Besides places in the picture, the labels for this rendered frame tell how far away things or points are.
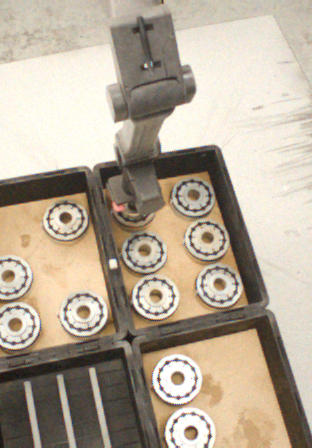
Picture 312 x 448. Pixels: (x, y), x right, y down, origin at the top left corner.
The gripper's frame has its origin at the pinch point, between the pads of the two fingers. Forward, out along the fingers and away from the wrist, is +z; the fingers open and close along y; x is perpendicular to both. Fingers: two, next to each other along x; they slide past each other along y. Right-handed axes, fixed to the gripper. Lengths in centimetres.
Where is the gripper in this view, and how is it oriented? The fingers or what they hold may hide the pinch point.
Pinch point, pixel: (132, 204)
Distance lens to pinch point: 135.9
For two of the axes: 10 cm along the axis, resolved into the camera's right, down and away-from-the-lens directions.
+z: -0.9, 4.2, 9.0
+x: -3.5, -8.6, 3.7
